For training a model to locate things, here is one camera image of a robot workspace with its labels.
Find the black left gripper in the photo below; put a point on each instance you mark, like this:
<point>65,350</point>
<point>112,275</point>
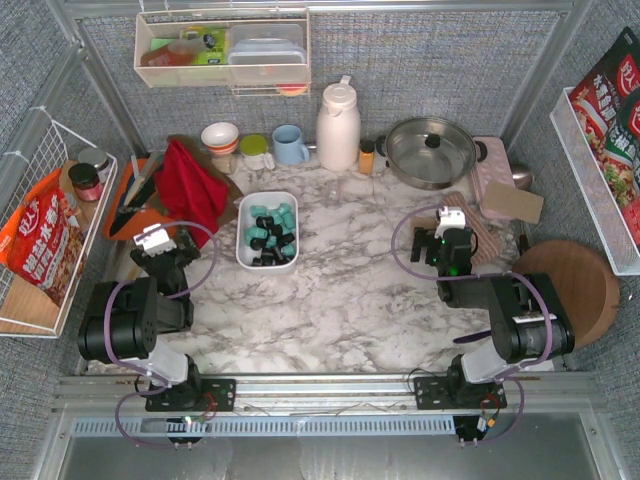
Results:
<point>182,245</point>

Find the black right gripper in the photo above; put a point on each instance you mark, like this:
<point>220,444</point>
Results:
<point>422,242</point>

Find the pink striped cloth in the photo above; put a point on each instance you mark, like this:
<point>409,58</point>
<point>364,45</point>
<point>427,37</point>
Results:
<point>490,245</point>

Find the white storage basket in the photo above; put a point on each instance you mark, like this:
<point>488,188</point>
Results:
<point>244,254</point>

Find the green capsule number three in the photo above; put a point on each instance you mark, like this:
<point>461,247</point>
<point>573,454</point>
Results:
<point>289,222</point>

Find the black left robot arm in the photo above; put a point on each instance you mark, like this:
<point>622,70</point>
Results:
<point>123,326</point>

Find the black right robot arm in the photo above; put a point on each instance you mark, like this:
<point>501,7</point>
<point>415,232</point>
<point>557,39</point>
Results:
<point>527,319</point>

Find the orange tray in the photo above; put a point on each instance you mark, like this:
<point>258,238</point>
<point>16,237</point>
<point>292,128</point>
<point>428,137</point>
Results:
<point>136,204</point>

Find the brown sponge pad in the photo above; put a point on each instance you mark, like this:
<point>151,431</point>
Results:
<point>512,202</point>

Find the red cloth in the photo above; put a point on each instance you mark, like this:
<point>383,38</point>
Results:
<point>191,188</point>

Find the pink tray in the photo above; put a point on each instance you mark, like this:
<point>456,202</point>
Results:
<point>494,166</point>

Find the stainless steel pan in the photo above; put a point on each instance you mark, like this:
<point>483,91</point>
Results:
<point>430,153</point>

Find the black capsule number four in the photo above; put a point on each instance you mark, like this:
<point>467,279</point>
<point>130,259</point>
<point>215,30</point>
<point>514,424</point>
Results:
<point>277,230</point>

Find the dark lid jar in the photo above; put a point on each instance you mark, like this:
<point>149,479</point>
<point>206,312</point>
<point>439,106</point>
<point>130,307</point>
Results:
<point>86,182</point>

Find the red snack bag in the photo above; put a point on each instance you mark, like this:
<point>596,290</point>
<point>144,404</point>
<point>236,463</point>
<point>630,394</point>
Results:
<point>39,243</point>

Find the round wooden cutting board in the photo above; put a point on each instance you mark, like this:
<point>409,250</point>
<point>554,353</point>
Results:
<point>584,281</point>

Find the white orange bowl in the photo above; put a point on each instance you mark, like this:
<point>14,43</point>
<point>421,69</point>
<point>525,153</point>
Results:
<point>220,138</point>

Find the green lid cup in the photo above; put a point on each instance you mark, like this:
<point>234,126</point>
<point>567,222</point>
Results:
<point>255,152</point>

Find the white thermos jug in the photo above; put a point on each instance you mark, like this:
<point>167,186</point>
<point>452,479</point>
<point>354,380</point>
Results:
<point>338,127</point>

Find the blue mug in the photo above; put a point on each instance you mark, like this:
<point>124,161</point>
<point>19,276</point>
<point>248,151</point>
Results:
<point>289,147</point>

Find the red seasoning packets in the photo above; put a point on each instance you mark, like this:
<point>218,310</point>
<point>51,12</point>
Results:
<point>606,105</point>

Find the clear plastic container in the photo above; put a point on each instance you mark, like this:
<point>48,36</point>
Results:
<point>263,54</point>

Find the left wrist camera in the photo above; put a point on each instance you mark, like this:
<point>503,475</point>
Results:
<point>154,240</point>

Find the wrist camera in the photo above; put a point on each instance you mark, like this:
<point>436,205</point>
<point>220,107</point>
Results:
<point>449,218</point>
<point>154,240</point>

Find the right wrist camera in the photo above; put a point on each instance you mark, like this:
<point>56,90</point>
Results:
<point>449,218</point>

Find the white wire basket left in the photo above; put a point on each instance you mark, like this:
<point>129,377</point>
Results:
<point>26,311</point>

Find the white wire basket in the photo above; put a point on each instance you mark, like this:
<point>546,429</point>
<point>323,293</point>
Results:
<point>619,246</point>
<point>26,311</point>

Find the white wire basket right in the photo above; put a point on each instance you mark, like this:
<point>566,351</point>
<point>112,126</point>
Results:
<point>619,246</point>

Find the metal rail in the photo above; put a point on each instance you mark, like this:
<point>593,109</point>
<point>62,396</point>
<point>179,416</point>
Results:
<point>334,394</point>

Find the white wall shelf basket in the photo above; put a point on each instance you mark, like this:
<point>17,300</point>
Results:
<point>188,48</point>

